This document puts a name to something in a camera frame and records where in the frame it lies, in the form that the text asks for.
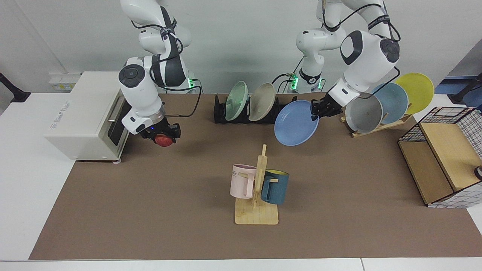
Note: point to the red yellow apple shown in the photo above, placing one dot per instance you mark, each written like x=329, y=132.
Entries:
x=163, y=141

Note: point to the grey plate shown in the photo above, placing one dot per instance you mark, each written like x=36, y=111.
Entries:
x=363, y=114

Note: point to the black dish rack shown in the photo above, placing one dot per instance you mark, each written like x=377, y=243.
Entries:
x=220, y=113

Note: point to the wooden plate rack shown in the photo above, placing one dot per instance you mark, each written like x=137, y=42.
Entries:
x=376, y=129

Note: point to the beige plate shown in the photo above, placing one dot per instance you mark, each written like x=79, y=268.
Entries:
x=261, y=101

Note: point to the light blue plate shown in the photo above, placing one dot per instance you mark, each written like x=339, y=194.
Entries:
x=395, y=101

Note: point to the pale green plate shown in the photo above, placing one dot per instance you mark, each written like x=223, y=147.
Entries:
x=236, y=101

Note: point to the yellow plate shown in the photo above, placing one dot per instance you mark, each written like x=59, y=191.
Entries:
x=418, y=90

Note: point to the pale toaster oven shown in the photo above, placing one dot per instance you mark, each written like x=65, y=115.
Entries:
x=83, y=120

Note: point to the brown table cloth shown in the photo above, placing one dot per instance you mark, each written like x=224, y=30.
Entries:
x=150, y=207

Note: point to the dark teal cup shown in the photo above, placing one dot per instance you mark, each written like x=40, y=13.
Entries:
x=276, y=188

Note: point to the pink cup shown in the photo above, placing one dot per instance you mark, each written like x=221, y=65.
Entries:
x=241, y=184

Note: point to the wooden cup stand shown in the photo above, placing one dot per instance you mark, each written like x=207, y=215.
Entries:
x=256, y=216

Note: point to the black stand foot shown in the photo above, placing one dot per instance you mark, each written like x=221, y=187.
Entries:
x=461, y=97
x=17, y=96

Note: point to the small black round thing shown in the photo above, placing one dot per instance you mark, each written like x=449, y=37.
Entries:
x=479, y=172

